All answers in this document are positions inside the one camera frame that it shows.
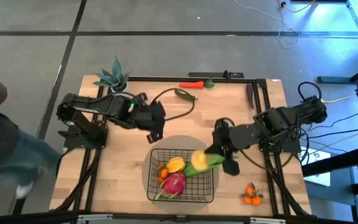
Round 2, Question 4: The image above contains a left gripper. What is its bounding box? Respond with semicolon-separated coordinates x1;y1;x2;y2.
135;101;167;144

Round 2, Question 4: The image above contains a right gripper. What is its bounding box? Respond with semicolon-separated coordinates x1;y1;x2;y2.
204;118;241;177

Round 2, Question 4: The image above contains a green corn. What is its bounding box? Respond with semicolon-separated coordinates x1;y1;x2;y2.
183;153;239;179

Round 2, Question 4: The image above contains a yellow starfruit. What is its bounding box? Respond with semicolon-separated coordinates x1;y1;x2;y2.
165;156;186;174

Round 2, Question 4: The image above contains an orange tangerine cluster with leaves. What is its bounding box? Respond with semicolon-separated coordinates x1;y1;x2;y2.
156;164;170;185
241;182;264;207

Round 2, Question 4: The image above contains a pink dragon fruit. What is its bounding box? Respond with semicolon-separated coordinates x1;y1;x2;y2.
153;172;187;202

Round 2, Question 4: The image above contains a grey round mat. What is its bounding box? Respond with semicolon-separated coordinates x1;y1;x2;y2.
141;134;220;215

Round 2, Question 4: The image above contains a green chili pepper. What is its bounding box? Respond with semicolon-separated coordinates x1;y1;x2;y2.
173;88;199;103

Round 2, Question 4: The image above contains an orange carrot with green top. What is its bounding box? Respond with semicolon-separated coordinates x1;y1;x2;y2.
178;78;216;90

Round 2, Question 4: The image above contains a purple eggplant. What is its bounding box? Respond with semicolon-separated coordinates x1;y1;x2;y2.
246;82;255;110

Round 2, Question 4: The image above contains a potted green succulent plant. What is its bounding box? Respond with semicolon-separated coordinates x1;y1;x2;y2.
92;55;132;93

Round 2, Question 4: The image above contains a white paper sheet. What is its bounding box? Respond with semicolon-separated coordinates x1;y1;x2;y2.
306;148;333;187

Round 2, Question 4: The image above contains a black metal stand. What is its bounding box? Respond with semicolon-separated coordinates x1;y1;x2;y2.
317;58;358;85

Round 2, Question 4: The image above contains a black wire basket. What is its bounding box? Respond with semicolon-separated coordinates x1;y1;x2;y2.
146;147;215;204

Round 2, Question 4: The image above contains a black camera cable loop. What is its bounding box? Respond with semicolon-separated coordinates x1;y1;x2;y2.
149;87;196;122

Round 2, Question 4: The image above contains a black table frame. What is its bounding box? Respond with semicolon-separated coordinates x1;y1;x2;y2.
51;76;315;224

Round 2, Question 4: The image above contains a silver bracket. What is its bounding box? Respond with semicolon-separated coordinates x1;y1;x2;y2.
249;217;287;224
78;213;114;222

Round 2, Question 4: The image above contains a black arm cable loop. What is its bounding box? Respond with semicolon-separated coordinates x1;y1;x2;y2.
297;81;323;105

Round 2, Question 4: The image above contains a white floor cable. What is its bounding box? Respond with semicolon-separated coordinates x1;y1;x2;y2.
233;0;301;49

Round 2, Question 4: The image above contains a beige cable with black plug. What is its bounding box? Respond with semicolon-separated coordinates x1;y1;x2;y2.
277;0;318;13

